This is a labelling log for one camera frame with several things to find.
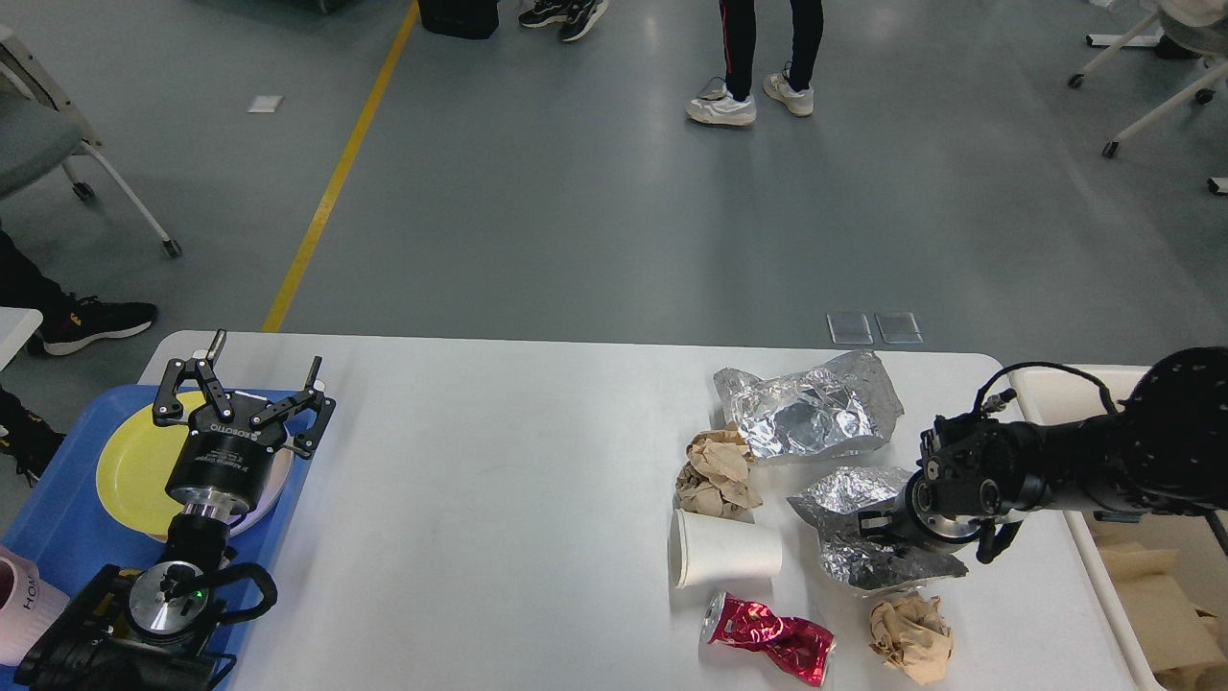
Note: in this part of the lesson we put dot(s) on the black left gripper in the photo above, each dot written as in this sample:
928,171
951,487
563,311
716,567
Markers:
225,465

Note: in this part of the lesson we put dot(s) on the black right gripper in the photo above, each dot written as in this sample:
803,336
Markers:
914,527

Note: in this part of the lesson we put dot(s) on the aluminium foil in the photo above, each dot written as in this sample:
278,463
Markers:
844,407
831,506

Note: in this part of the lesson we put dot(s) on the yellow plastic plate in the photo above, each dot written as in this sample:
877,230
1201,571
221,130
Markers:
133,472

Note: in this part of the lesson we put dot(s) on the small brown paper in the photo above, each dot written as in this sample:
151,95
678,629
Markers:
911,634

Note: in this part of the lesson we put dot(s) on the brown paper ball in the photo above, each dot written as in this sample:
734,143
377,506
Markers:
715,479

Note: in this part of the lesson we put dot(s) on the pink mug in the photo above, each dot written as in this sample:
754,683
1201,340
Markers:
29,606

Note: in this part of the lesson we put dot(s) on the brown paper bag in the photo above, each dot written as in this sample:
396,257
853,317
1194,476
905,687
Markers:
1169,574
1177,637

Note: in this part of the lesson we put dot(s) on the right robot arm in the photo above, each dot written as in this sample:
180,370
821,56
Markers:
1161,451

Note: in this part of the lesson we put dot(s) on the pink plate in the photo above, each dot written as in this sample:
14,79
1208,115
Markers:
281,464

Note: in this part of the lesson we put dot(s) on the crushed red can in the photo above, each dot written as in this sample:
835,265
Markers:
797,646

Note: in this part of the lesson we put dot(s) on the white paper cup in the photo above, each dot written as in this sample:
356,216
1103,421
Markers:
707,549

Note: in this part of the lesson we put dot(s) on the right floor socket plate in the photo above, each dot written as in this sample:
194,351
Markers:
899,328

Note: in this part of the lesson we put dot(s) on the floor socket plate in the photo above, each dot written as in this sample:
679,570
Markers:
899,328
850,328

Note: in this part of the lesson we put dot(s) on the left floor socket plate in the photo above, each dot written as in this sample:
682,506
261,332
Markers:
850,328

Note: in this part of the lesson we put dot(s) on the person in dark clothes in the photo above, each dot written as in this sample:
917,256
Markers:
69,324

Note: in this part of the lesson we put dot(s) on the white side table corner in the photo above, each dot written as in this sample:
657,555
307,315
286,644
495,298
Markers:
17,326

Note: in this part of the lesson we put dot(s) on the beige plastic bin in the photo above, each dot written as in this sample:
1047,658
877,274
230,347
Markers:
1050,397

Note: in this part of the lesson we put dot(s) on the grey office chair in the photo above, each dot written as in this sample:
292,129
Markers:
42,128

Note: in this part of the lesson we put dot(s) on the person with white sneakers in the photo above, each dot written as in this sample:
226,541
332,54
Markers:
728,102

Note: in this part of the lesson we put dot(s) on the black box on floor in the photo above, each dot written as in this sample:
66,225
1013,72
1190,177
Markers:
467,19

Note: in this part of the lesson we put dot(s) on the person with black sneakers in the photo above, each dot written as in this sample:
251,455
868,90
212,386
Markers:
577,18

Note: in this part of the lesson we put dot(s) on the white chair base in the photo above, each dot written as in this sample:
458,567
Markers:
1185,37

